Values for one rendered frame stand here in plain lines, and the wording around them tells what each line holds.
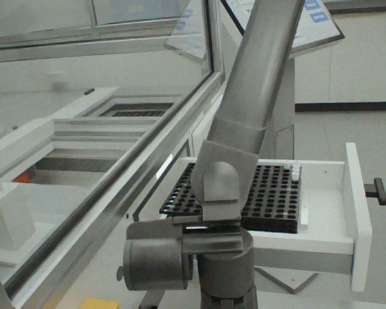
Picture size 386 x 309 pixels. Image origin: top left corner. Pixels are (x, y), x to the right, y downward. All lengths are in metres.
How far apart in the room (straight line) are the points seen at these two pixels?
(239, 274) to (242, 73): 0.20
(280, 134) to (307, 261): 1.12
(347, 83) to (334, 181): 2.85
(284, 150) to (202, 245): 1.37
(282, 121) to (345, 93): 2.03
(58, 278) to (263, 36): 0.35
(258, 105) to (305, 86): 3.19
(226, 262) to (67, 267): 0.19
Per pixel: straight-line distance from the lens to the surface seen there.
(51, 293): 0.45
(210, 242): 0.38
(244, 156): 0.38
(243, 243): 0.38
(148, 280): 0.39
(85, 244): 0.49
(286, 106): 1.65
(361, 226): 0.55
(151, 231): 0.39
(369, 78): 3.64
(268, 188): 0.68
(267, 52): 0.43
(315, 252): 0.58
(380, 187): 0.68
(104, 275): 0.54
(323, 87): 3.61
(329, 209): 0.75
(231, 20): 1.38
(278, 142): 1.67
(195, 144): 0.86
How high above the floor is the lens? 1.24
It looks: 26 degrees down
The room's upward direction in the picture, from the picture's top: 6 degrees counter-clockwise
